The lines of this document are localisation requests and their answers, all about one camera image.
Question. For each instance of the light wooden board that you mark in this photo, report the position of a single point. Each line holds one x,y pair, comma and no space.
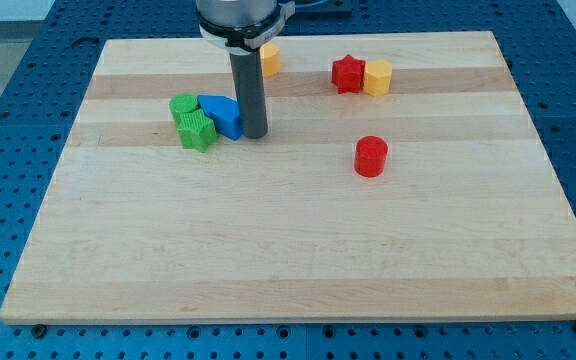
467,222

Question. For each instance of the green cylinder block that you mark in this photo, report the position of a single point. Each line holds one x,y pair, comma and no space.
181,104

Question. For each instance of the red cylinder block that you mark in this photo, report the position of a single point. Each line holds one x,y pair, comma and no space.
370,156

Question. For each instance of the yellow heart block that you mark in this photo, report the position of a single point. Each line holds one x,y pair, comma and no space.
270,55

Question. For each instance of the red star block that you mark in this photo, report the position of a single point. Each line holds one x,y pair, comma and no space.
347,74

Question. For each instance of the blue pentagon block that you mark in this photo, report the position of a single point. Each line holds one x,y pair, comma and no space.
225,113

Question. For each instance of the yellow hexagon block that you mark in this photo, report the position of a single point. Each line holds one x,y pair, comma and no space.
377,77

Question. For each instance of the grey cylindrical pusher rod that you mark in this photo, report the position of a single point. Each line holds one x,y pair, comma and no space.
249,89

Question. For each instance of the green star block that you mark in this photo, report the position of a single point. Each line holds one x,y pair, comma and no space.
196,131

